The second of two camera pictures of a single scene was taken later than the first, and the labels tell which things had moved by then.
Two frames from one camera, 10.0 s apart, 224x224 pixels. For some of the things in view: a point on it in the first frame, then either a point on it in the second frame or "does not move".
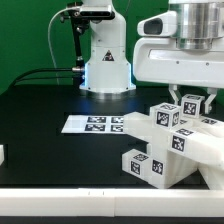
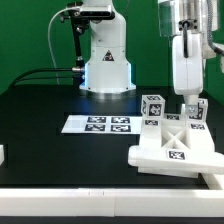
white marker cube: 165,115 -> 152,106
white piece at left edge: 2,154 does not move
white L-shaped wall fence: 111,202 does not move
